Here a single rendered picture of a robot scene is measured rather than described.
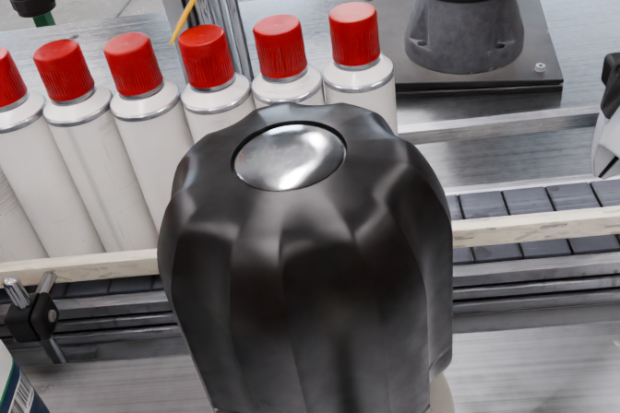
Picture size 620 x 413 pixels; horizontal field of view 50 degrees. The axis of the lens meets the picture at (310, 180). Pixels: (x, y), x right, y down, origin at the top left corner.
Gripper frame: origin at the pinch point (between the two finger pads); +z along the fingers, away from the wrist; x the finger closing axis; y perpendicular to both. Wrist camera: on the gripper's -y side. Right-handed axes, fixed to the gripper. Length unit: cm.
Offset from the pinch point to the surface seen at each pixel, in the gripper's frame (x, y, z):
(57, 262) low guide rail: -37.8, 4.2, 24.1
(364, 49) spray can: -22.2, 1.7, -2.1
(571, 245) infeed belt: 0.0, 4.0, 6.3
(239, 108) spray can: -28.6, 2.7, 5.0
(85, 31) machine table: -50, -60, 41
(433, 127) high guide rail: -12.7, -2.7, 4.1
